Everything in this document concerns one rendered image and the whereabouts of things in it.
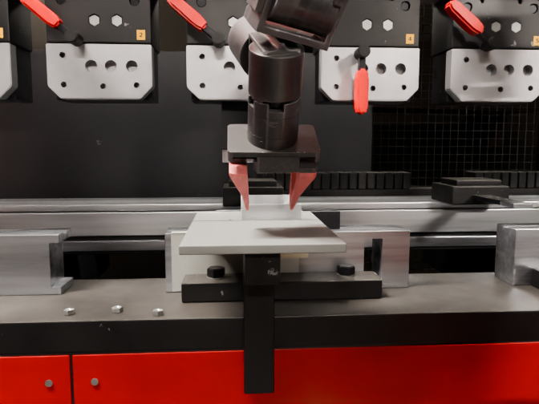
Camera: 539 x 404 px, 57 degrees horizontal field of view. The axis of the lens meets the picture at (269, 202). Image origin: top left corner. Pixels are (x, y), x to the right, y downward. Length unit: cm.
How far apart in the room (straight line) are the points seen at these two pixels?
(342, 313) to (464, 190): 47
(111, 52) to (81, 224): 42
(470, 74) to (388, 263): 32
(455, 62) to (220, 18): 36
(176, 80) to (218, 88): 56
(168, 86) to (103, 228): 43
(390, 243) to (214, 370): 34
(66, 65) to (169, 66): 56
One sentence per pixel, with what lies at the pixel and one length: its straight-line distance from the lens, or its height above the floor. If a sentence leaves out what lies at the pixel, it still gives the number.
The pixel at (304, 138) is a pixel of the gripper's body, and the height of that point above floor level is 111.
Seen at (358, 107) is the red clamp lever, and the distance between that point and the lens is 75.
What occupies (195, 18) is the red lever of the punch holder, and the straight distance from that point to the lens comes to 74.
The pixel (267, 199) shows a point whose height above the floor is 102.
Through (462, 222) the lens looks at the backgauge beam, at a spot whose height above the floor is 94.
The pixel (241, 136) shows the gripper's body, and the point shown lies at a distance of 57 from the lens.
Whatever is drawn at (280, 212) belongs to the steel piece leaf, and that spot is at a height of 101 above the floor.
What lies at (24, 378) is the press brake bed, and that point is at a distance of 77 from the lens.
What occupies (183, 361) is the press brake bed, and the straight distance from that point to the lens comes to 72.
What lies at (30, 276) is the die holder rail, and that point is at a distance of 86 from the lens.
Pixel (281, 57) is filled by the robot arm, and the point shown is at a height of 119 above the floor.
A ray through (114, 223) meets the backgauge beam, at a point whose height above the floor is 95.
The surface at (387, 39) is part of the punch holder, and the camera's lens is 81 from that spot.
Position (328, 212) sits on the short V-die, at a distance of 81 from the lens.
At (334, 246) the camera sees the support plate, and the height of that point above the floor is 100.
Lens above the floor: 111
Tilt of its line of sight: 7 degrees down
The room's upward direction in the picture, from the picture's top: straight up
